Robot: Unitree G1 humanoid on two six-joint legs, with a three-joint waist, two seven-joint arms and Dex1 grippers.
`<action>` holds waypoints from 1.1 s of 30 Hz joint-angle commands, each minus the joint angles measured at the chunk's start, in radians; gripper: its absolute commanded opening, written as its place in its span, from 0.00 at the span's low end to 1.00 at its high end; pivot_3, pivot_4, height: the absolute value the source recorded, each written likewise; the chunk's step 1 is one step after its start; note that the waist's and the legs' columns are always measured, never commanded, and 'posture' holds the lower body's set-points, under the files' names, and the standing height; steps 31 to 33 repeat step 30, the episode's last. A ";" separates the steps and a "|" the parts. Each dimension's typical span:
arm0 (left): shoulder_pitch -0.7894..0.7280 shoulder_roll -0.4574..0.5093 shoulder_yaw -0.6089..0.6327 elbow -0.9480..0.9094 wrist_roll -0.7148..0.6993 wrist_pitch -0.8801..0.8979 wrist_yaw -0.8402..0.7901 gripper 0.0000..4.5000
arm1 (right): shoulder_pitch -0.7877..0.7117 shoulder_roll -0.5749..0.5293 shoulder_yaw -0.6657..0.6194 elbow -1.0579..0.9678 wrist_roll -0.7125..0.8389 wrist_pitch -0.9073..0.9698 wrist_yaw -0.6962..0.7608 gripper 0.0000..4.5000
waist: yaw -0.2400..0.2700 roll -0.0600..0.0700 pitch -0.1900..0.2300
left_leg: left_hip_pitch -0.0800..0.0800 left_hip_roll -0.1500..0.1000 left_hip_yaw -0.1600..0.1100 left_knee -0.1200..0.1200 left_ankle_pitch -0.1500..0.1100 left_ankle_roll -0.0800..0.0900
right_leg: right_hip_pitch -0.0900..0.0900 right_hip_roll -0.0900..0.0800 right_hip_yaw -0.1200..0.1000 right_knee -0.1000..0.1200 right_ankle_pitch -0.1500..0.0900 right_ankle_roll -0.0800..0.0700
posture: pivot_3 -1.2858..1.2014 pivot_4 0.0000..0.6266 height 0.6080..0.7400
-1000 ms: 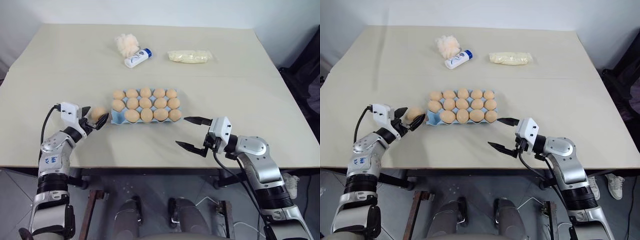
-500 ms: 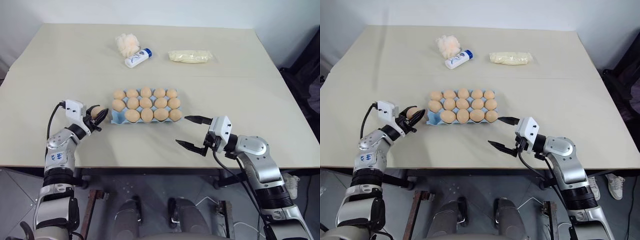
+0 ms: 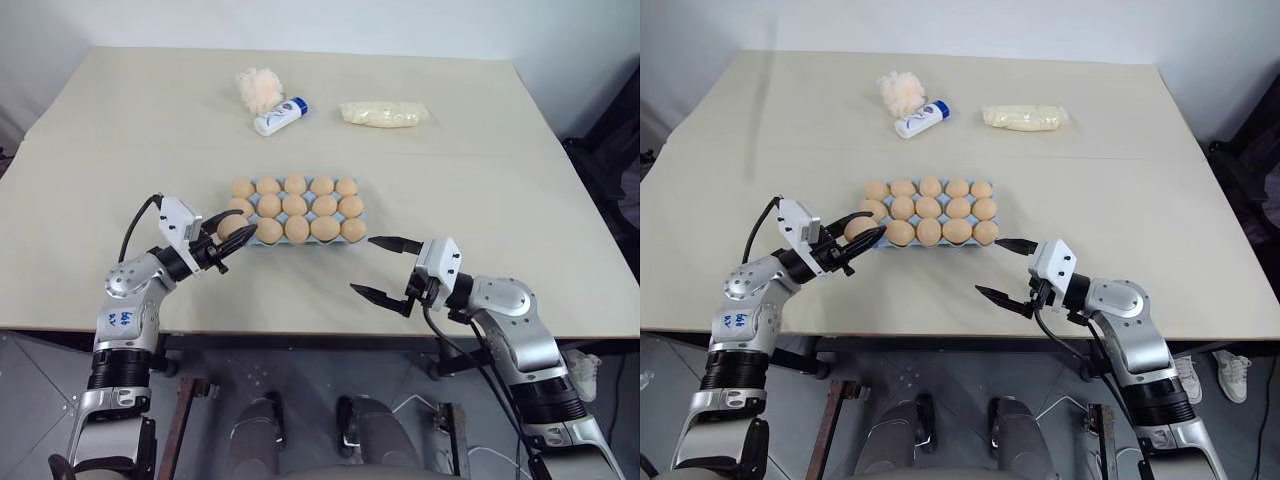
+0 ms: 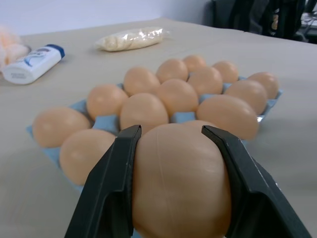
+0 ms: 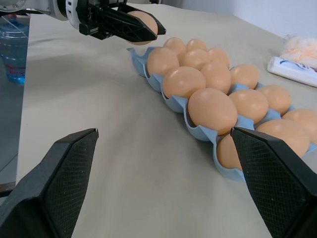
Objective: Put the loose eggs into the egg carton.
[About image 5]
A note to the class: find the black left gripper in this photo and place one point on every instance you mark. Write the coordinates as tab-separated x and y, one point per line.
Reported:
92	17

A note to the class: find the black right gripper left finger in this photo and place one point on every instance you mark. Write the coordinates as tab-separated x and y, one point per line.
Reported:
49	188

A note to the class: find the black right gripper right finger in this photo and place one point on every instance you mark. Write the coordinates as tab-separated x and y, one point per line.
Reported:
277	183

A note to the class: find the tan egg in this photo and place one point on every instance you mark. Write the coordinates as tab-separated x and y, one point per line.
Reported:
184	81
276	98
248	102
284	136
148	22
212	110
220	56
216	77
174	45
196	44
196	59
162	60
245	75
303	121
227	155

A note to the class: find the light blue egg tray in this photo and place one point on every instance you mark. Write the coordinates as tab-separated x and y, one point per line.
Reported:
176	103

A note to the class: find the white squeeze tube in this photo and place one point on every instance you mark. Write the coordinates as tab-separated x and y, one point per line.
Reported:
289	69

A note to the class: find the blue plastic water bottle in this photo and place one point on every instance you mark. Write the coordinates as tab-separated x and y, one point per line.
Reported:
12	62

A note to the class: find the clear bag of orange stuff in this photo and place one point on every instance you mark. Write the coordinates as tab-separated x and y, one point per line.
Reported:
301	48

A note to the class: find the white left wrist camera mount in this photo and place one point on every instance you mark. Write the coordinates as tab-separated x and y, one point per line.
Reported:
72	15

